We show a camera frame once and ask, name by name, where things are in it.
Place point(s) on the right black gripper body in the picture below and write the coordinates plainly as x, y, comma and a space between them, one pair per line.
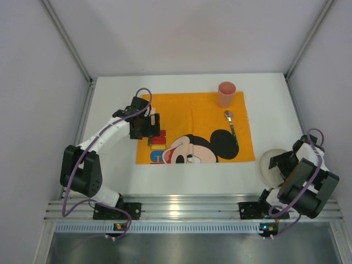
279, 164

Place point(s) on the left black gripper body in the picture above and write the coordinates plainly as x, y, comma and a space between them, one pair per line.
155, 124

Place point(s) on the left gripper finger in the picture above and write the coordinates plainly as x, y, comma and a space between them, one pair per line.
139, 134
156, 129

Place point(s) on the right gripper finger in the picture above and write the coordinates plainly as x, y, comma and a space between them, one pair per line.
283, 176
284, 160

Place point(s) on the cream white plate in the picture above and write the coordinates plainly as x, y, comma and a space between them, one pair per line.
271, 177

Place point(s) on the metal fork green handle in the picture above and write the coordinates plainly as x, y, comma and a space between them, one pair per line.
152, 115

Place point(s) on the orange Mickey Mouse placemat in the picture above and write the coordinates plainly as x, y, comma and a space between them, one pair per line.
195, 130

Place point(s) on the metal spoon green handle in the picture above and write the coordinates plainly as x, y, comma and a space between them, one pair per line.
228, 114

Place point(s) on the pink plastic cup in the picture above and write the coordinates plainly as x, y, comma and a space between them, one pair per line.
226, 91

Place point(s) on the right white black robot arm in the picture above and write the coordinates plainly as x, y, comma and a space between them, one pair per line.
300, 176

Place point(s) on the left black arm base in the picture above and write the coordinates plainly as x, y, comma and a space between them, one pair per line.
128, 210

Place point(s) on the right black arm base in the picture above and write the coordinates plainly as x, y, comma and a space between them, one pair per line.
258, 209

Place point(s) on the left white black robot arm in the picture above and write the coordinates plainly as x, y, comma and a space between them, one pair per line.
81, 167

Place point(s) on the aluminium rail frame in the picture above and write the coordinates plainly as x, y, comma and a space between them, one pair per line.
185, 207

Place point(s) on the perforated grey cable duct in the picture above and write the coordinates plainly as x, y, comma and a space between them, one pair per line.
168, 228

